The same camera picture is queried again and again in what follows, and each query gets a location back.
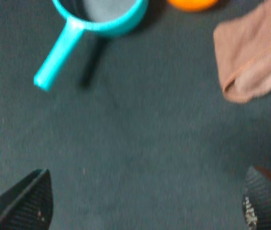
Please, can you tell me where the orange fruit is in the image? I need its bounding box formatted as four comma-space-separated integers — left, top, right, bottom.
167, 0, 219, 12

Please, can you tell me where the black table cloth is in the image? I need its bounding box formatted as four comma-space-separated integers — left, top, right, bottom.
0, 0, 271, 230

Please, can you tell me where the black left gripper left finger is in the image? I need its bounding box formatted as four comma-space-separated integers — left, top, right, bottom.
0, 169, 53, 230

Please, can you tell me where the brown crumpled cloth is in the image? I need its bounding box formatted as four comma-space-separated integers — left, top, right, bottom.
213, 0, 271, 104

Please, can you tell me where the teal saucepan with handle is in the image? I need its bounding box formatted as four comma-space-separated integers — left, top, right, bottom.
33, 0, 149, 91

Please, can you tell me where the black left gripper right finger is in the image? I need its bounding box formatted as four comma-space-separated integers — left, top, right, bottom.
242, 166, 271, 230

